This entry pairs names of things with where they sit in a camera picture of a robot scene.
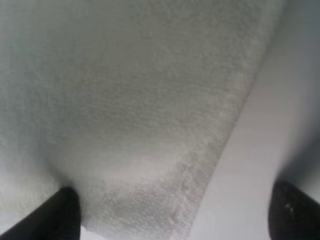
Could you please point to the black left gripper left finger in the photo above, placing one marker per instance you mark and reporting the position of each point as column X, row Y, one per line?
column 58, row 218

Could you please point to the white towel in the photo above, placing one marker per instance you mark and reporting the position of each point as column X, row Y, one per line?
column 131, row 102

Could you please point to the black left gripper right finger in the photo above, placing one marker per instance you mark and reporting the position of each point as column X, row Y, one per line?
column 292, row 214

